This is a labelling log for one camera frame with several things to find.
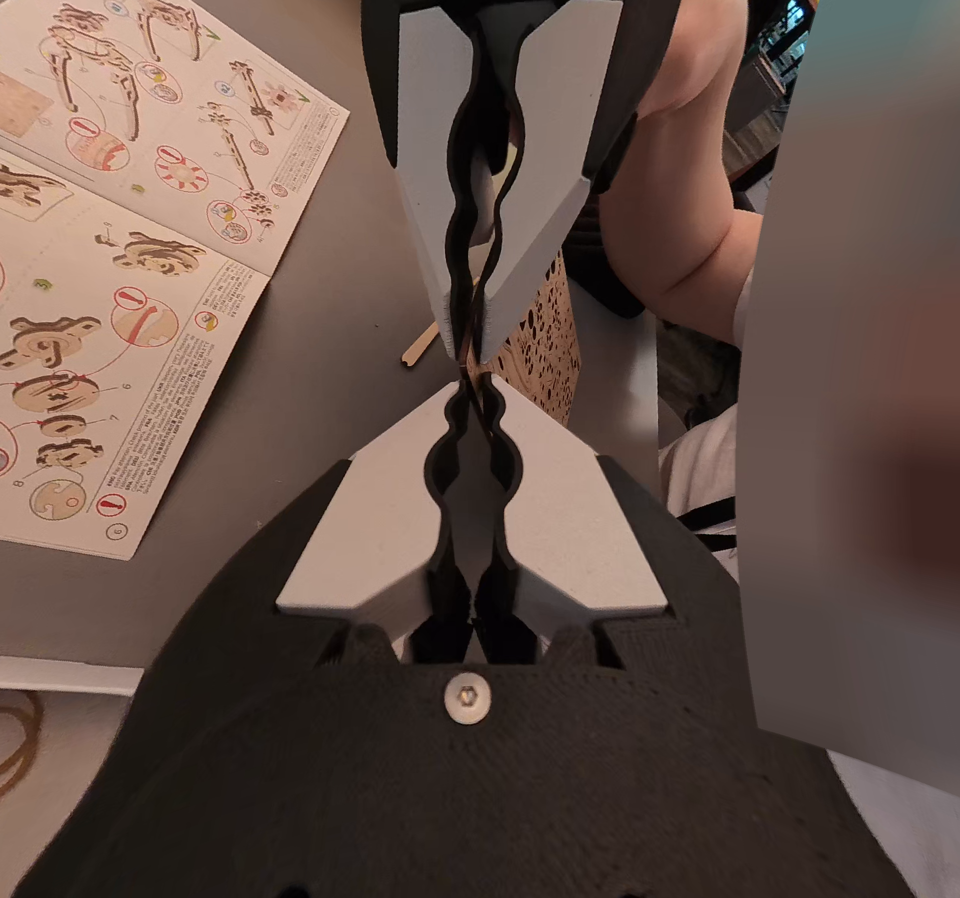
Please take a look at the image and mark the person's right forearm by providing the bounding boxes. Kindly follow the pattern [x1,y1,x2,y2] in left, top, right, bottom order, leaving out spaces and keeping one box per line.
[596,0,753,347]

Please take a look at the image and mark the black strap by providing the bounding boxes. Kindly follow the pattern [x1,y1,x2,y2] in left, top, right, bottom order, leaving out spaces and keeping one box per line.
[675,496,740,550]

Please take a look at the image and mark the brown looped cord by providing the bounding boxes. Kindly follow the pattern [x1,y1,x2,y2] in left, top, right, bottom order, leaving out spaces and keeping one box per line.
[0,688,48,795]

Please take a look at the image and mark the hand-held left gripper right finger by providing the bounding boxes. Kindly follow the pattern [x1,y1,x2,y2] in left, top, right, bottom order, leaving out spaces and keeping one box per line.
[471,379,670,665]

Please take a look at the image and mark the person's white shirt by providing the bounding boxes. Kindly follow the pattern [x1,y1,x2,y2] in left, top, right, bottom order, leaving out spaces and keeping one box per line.
[658,268,960,898]

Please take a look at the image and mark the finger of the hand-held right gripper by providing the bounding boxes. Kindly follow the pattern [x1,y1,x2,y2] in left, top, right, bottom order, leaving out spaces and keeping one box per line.
[466,0,625,370]
[393,0,485,360]

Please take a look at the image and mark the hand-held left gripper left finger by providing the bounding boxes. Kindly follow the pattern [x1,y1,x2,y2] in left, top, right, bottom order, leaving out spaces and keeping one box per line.
[276,380,475,665]

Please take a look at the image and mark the assembly instruction booklet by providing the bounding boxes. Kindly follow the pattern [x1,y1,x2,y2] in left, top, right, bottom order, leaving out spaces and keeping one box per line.
[0,0,351,561]

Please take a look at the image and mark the background shelving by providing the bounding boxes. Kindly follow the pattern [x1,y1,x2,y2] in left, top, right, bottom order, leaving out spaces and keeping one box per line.
[731,0,835,186]

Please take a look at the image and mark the flat wooden stick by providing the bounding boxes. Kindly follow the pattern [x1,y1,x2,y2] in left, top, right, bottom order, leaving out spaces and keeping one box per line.
[401,316,441,368]

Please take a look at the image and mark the laser-cut wooden parts sheet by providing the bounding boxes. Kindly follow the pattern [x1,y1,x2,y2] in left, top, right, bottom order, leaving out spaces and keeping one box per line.
[461,249,584,428]

